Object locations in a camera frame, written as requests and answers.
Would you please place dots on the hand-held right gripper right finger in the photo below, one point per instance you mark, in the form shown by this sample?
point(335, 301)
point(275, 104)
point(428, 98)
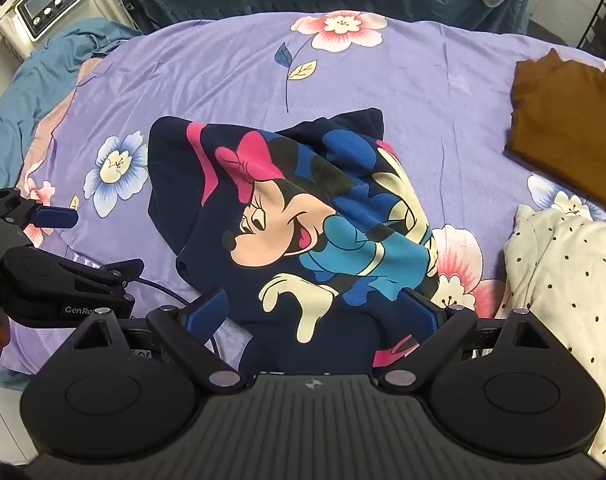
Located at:
point(425, 316)

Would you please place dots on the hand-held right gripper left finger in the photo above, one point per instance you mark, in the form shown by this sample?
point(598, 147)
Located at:
point(205, 316)

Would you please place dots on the blue blanket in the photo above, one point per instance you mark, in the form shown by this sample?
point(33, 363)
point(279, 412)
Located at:
point(33, 80)

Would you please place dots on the purple floral bedsheet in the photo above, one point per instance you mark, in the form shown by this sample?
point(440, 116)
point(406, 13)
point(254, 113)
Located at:
point(223, 75)

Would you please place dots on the navy cartoon print shirt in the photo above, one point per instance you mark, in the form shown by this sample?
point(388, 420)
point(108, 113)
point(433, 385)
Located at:
point(303, 200)

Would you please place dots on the brown folded garment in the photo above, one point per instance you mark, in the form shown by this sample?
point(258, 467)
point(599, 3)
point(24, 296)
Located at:
point(568, 120)

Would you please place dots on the white polka dot garment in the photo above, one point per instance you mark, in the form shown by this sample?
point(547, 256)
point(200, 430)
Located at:
point(568, 285)

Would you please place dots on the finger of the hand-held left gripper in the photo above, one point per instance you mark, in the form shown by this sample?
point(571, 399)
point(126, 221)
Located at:
point(73, 275)
point(55, 217)

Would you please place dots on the white machine with display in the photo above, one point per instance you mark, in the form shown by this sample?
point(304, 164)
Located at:
point(38, 0)

